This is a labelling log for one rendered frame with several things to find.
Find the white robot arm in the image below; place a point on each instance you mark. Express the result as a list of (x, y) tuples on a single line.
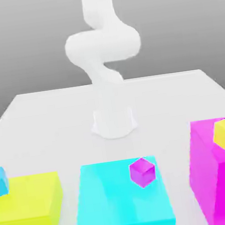
[(103, 45)]

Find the small purple cube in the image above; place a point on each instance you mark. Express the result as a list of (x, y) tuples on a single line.
[(142, 172)]

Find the large cyan box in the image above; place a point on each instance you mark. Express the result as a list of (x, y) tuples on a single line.
[(117, 204)]

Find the large yellow box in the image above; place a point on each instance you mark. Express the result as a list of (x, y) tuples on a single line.
[(27, 207)]

